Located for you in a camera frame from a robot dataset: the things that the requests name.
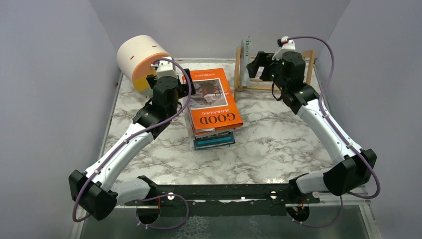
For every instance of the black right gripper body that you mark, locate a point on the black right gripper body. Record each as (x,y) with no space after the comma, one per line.
(271,69)

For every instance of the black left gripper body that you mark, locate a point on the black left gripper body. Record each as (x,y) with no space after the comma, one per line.
(185,89)

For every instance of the grey ianra book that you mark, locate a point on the grey ianra book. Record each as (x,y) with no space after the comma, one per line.
(244,60)

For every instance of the orange Good Morning book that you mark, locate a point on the orange Good Morning book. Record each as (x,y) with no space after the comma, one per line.
(213,107)

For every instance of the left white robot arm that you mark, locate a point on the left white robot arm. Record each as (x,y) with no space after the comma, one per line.
(95,190)

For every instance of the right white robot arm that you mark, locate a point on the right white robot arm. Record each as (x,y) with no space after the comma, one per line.
(352,164)

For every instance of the middle books in stack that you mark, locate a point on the middle books in stack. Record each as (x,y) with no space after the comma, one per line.
(201,134)

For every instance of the cream orange cylinder container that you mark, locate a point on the cream orange cylinder container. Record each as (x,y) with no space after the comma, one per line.
(134,58)

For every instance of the teal bottom book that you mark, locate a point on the teal bottom book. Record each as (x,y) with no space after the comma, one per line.
(222,140)

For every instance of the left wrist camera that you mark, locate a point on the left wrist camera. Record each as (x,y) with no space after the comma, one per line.
(166,67)

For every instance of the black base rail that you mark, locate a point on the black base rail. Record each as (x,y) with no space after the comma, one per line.
(221,200)

